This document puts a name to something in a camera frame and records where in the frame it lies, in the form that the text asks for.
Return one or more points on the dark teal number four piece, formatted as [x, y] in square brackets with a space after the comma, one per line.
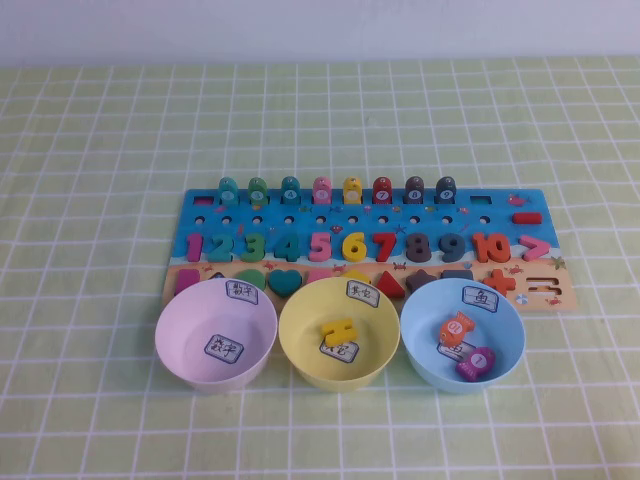
[291, 249]

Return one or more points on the pink number five piece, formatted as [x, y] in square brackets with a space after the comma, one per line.
[320, 246]

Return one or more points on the yellow number six piece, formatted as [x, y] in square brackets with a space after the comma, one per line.
[350, 248]

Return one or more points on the pink shape piece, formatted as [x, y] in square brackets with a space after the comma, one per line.
[317, 275]

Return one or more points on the yellow shape piece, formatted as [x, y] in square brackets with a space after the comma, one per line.
[352, 275]

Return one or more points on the dark teal heart piece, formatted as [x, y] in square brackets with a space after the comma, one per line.
[285, 282]

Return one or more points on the green number three piece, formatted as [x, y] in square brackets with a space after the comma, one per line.
[256, 247]

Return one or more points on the red number seven piece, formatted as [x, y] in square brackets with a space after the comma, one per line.
[385, 247]

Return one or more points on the yellow plastic bowl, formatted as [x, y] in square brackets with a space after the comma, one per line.
[310, 305]

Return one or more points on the green circle shape piece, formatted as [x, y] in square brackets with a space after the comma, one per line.
[250, 278]

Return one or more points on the red triangle piece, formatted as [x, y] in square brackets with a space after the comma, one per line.
[390, 287]

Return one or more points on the yellow equals sign piece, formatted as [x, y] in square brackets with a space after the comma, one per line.
[332, 329]

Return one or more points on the brown number eight piece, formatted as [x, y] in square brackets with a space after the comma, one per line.
[419, 247]

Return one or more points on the teal number two piece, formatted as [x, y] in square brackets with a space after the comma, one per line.
[220, 255]

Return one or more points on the brown star piece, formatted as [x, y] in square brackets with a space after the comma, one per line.
[419, 280]

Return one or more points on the magenta number one piece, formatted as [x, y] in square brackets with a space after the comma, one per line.
[195, 247]

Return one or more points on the light blue plastic bowl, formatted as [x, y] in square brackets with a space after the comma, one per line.
[425, 320]

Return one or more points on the slate number nine piece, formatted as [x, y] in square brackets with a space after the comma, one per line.
[458, 246]

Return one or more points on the magenta shape piece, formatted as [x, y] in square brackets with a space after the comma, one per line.
[186, 279]

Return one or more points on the slate square piece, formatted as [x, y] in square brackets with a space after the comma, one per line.
[456, 275]

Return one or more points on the pink plastic bowl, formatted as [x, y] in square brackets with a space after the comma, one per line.
[190, 325]

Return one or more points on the orange number ten piece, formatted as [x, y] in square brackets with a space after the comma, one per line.
[480, 247]

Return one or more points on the colourful wooden puzzle board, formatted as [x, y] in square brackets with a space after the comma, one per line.
[500, 206]

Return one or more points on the orange plus sign piece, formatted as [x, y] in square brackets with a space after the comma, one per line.
[500, 283]

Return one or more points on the red minus sign piece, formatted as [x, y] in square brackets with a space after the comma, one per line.
[527, 218]

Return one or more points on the pink greater-than sign piece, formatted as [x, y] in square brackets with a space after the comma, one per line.
[540, 247]

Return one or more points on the pink fish peg number five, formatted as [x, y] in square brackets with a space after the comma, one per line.
[322, 192]

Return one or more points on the dark teal fish peg four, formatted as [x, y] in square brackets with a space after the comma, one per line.
[290, 192]

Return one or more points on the yellow fish peg number six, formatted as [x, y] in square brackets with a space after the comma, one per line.
[353, 192]

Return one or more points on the green fish peg number three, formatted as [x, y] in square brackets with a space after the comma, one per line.
[258, 192]

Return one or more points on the red fish peg number seven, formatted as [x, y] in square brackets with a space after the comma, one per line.
[383, 192]

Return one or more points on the teal fish peg number two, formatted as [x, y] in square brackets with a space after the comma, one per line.
[228, 192]

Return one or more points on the brown fish peg number eight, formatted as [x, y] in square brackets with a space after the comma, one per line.
[414, 192]

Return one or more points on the slate fish peg number nine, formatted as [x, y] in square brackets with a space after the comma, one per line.
[445, 192]

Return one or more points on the orange fish number ten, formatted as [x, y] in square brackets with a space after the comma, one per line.
[452, 330]

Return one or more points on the purple fish number one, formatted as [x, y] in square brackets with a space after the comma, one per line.
[475, 364]

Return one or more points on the green checked tablecloth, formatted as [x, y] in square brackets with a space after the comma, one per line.
[100, 150]

